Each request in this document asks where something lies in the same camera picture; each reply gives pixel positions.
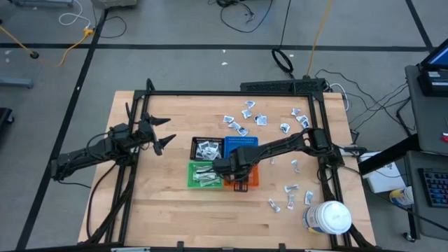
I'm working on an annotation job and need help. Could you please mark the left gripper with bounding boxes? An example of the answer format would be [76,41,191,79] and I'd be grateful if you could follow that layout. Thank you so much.
[136,112,177,157]

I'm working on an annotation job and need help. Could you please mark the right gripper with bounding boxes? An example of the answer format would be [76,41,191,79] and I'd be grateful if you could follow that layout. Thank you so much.
[212,146,253,193]

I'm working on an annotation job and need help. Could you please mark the orange plastic slotted basket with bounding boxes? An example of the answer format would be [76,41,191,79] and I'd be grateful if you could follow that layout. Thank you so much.
[223,162,261,189]

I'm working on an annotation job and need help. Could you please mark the black plastic slotted basket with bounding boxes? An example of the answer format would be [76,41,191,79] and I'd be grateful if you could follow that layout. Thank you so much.
[190,136,225,162]

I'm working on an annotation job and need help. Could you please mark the blue plastic slotted basket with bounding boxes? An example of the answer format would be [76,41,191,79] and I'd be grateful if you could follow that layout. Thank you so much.
[223,135,260,162]

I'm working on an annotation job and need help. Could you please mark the green plastic slotted basket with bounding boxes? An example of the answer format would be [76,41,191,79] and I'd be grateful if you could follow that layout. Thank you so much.
[187,161,225,190]

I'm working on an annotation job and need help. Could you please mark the white lidded wipes canister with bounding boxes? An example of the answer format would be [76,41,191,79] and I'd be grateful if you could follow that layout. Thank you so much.
[302,199,353,236]

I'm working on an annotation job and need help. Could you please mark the black perforated strip box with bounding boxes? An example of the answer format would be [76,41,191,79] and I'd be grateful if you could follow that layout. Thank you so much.
[239,80,295,93]

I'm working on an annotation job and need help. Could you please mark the black equipment box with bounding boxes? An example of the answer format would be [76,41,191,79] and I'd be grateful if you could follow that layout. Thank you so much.
[293,77,327,94]

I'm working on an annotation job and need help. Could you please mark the white paper box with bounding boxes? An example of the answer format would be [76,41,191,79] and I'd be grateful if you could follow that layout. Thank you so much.
[360,152,407,195]

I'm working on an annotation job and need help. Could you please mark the grey table foot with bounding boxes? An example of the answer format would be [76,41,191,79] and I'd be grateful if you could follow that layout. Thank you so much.
[6,0,75,8]
[0,76,35,90]

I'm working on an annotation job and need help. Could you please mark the black desk support bar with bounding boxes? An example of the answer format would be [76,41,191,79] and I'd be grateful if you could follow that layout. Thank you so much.
[358,134,421,176]

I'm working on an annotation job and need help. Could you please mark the white wipes canister yellow label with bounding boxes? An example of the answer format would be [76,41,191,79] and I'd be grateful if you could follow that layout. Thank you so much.
[388,185,416,207]

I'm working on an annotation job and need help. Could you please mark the grey side desk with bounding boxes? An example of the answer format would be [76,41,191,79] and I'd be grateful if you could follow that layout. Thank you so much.
[402,150,448,241]
[404,64,448,155]

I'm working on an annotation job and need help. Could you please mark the black computer keyboard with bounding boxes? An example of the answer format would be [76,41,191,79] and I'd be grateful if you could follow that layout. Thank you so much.
[417,167,448,208]

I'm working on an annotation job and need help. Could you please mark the black labelled device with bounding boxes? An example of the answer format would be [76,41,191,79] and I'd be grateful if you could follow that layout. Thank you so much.
[416,68,448,98]

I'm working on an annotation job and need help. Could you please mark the laptop with blue screen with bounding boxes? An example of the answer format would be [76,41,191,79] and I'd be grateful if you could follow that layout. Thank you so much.
[419,47,448,71]

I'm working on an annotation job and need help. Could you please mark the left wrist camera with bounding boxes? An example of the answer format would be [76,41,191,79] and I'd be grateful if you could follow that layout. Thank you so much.
[108,122,132,141]

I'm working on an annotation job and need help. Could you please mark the black metal table frame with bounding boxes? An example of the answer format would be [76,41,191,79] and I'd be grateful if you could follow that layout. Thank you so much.
[77,78,378,252]

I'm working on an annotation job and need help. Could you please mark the black looped floor cable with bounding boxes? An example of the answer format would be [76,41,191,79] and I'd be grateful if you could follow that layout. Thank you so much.
[92,6,127,39]

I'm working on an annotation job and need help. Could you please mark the yellow extension cable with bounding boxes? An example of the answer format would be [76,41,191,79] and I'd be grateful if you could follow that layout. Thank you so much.
[0,24,95,68]

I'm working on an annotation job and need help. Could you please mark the black tangled floor cable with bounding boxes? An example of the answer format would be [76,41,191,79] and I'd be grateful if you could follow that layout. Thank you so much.
[208,0,274,34]

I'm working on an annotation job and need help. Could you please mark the white cable by table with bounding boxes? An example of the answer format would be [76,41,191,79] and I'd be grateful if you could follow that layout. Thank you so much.
[328,82,351,111]

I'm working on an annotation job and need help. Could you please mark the white floor cable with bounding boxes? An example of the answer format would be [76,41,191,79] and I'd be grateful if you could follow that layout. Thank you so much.
[57,0,92,29]

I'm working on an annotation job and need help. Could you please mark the thick black hanging cable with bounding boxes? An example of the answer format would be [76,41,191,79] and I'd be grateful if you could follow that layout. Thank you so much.
[271,0,295,80]

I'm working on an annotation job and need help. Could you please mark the yellow hanging cable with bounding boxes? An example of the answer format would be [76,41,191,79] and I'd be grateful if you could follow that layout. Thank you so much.
[305,0,334,78]

